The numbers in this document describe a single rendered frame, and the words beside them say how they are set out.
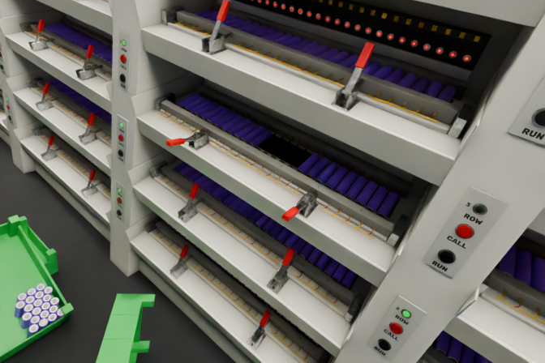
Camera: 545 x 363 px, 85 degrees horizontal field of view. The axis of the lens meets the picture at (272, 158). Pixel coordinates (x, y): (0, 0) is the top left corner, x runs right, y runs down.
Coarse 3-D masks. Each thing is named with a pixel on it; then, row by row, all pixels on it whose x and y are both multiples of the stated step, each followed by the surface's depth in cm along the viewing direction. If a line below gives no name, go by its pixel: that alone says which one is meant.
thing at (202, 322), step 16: (48, 176) 118; (64, 192) 113; (80, 208) 108; (96, 224) 105; (144, 272) 94; (160, 288) 91; (176, 304) 88; (192, 320) 85; (208, 320) 81; (224, 336) 79; (240, 352) 76
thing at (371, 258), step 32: (160, 96) 71; (160, 128) 66; (192, 160) 62; (224, 160) 59; (256, 192) 54; (288, 192) 54; (288, 224) 53; (320, 224) 49; (352, 224) 50; (352, 256) 47; (384, 256) 46
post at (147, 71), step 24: (120, 0) 61; (120, 24) 63; (144, 72) 65; (168, 72) 70; (192, 72) 76; (120, 96) 70; (144, 144) 74; (120, 168) 78; (144, 216) 86; (120, 240) 88; (120, 264) 93
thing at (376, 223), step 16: (176, 112) 67; (208, 128) 63; (224, 144) 61; (240, 144) 60; (240, 160) 59; (256, 160) 58; (272, 160) 57; (288, 176) 55; (304, 176) 55; (320, 192) 52; (336, 192) 52; (336, 208) 52; (352, 208) 50; (368, 224) 49; (384, 224) 47
